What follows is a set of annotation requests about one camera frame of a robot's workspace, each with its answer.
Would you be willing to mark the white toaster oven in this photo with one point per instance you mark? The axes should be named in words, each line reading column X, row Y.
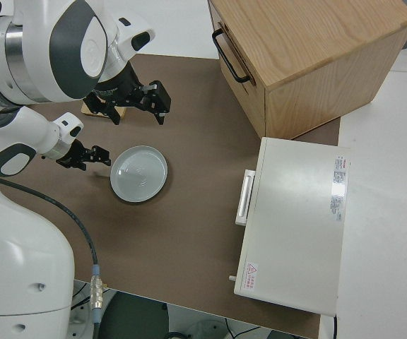
column 295, row 226

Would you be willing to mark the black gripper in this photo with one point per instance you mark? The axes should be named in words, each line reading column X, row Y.
column 120, row 86
column 74, row 155

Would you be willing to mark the dark round pedestal plate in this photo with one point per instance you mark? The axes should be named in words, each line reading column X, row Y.
column 133, row 318

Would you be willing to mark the gray round plate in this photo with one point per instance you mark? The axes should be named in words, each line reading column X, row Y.
column 138, row 173

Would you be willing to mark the wooden drawer cabinet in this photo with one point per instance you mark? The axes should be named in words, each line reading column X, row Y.
column 313, row 63

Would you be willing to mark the wooden mug stand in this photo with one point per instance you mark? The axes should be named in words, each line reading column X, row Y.
column 120, row 112

